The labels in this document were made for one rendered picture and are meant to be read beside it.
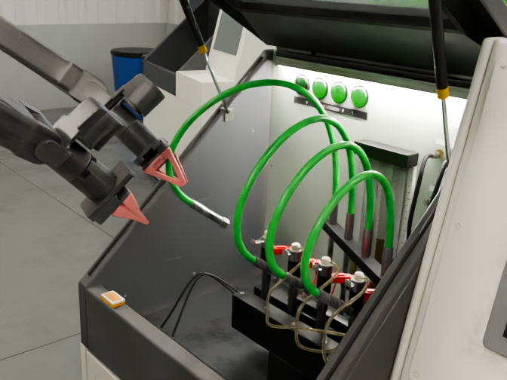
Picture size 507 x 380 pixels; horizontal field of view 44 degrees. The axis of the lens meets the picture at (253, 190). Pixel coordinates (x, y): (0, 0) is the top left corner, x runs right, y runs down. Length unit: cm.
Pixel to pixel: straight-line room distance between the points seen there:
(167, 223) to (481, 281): 79
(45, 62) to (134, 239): 45
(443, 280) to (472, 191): 15
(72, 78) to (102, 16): 706
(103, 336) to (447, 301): 75
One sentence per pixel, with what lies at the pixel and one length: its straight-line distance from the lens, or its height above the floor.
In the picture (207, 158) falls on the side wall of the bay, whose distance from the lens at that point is 155.
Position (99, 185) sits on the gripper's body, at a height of 130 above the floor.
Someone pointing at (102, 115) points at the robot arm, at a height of 141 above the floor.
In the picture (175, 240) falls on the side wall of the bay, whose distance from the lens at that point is 156.
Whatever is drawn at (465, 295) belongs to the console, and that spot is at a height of 117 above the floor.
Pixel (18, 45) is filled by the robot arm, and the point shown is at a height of 148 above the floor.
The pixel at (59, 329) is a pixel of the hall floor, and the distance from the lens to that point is 321.
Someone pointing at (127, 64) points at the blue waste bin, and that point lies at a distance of 735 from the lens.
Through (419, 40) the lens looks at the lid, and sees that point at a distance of 124.
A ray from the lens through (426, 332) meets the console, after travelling 109.
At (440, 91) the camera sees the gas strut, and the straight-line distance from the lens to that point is 105.
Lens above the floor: 162
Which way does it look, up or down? 19 degrees down
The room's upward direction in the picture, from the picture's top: 2 degrees clockwise
